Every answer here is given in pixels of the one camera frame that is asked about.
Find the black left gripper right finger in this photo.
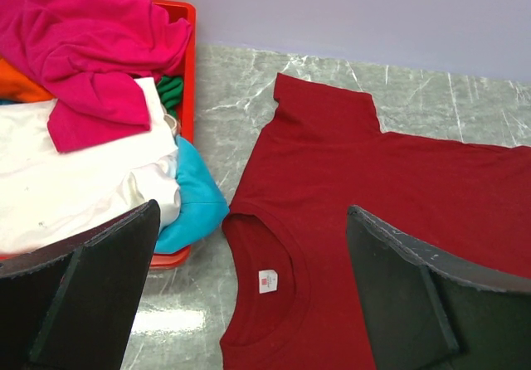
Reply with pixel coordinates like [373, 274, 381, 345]
[347, 206, 530, 369]

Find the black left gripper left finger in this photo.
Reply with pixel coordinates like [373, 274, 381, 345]
[1, 200, 160, 369]

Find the dark red t shirt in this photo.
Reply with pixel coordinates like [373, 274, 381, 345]
[220, 75, 530, 369]

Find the red plastic bin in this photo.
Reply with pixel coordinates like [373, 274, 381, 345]
[4, 0, 195, 258]

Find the white t shirt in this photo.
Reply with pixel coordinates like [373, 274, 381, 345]
[1, 78, 181, 256]

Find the turquoise t shirt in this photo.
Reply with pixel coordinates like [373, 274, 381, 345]
[154, 135, 229, 255]

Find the orange t shirt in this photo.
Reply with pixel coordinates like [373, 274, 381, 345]
[0, 58, 54, 103]

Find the green t shirt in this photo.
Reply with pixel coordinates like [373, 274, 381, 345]
[156, 75, 184, 117]

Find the pink t shirt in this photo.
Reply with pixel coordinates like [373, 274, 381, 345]
[1, 0, 192, 153]

